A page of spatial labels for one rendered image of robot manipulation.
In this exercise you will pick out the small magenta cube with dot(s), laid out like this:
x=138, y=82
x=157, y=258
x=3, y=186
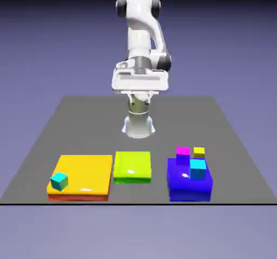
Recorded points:
x=182, y=155

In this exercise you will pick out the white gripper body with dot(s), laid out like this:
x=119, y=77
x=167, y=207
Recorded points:
x=139, y=83

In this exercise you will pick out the large lime green box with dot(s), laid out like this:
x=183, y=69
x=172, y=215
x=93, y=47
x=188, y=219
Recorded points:
x=132, y=165

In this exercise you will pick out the small cyan cube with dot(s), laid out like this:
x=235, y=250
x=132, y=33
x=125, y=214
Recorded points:
x=198, y=169

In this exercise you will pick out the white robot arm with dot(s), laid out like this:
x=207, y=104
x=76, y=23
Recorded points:
x=138, y=22

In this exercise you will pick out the large orange box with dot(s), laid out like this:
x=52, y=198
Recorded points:
x=86, y=172

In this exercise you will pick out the small teal cube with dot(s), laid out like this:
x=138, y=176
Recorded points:
x=58, y=181

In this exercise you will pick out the small yellow cube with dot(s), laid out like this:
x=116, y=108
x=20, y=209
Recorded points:
x=199, y=152

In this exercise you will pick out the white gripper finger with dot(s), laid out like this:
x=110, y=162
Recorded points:
x=130, y=99
x=148, y=99

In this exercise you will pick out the large blue box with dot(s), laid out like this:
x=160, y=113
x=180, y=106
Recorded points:
x=186, y=189

